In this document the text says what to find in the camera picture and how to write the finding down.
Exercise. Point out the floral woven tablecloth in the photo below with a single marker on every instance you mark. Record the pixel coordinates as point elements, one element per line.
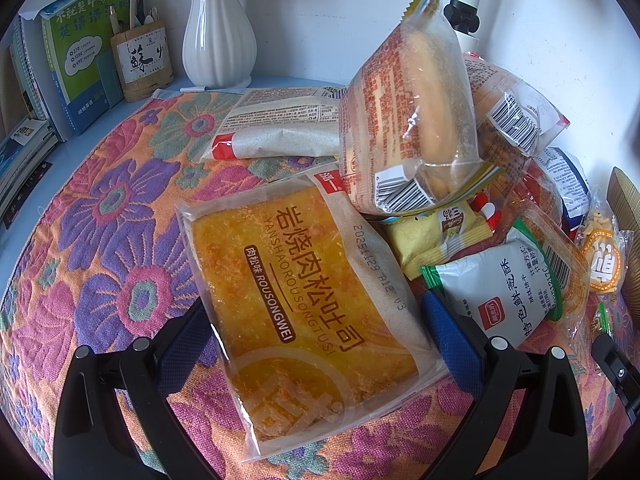
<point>125,210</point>

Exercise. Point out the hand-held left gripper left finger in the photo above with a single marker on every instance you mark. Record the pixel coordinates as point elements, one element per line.
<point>172,355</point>

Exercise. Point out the round bread packet striped ends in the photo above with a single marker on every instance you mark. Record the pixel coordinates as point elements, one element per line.
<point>400,110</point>

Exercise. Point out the green book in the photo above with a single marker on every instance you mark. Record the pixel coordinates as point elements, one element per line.
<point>75,70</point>

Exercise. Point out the long white red-tipped packet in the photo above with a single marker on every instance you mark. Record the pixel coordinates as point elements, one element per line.
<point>280,125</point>

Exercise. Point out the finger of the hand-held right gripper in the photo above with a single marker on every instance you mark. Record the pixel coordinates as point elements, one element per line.
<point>617,372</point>

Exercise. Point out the brown woven fan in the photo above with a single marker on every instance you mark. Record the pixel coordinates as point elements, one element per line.
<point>625,195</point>

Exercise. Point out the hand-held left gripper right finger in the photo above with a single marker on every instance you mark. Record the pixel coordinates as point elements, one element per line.
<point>447,330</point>

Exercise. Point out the white stick in holder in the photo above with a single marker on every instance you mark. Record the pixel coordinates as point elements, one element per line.
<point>132,10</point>

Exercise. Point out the stack of flat books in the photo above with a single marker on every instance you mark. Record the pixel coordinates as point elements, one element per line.
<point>25,170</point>

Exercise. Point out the bamboo pen holder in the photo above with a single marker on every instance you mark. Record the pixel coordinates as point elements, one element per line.
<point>142,65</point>

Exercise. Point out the white ribbed vase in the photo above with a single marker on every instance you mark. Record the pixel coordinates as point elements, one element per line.
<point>217,35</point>

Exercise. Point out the row of upright books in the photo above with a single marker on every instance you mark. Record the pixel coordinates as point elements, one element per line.
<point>30,70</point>

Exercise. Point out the black clamp knob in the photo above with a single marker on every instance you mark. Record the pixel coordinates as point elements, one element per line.
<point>462,16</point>

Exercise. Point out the orange meat floss toast packet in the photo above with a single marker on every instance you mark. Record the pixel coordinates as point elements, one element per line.
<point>300,310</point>

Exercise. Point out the blue white snack packet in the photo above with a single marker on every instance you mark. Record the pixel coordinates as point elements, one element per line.
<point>570,180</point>

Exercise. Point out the white marker pen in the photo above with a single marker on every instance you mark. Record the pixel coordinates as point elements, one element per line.
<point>197,89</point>

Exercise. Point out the white green biscuit packet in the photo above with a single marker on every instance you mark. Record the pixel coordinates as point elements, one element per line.
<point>490,290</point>

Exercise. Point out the red white striped bread packet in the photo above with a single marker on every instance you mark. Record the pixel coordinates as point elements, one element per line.
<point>510,110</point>

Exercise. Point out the yellow peanut packet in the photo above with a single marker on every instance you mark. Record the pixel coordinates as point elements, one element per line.
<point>425,240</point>

